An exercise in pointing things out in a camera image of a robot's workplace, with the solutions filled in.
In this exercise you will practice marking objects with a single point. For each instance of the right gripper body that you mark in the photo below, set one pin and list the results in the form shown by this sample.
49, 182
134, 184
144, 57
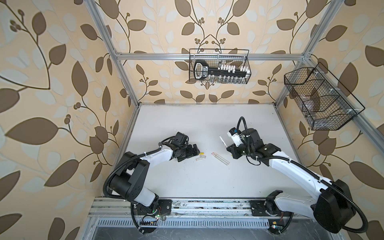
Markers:
237, 151

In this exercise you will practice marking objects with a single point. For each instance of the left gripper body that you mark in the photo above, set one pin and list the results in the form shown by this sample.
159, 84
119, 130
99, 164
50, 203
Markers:
188, 152

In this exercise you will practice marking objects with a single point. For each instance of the white pen with black print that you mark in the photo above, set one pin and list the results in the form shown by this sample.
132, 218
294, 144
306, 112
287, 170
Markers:
223, 141

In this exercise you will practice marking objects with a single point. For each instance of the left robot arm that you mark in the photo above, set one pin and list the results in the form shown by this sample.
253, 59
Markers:
127, 181

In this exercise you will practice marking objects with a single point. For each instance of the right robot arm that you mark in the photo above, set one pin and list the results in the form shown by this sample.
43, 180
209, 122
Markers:
329, 202

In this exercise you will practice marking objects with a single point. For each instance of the black tool with sockets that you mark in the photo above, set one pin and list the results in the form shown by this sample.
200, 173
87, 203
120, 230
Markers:
202, 71

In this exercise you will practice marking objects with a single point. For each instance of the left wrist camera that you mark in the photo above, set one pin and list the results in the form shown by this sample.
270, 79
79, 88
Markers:
180, 140

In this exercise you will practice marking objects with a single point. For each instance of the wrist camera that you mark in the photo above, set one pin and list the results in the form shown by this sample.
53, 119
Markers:
236, 136
180, 140

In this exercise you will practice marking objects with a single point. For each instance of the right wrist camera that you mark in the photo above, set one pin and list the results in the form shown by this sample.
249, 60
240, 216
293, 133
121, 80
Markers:
236, 136

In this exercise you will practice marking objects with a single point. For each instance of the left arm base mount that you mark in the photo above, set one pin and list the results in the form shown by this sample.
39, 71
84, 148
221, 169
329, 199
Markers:
162, 207

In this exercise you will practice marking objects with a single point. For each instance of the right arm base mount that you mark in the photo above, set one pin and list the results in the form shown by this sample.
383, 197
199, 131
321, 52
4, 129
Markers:
263, 208

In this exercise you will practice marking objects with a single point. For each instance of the rear wire basket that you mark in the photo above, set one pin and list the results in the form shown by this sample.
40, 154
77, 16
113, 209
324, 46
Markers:
238, 57

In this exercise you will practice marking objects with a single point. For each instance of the side wire basket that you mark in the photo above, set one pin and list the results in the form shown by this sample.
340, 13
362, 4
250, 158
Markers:
325, 102

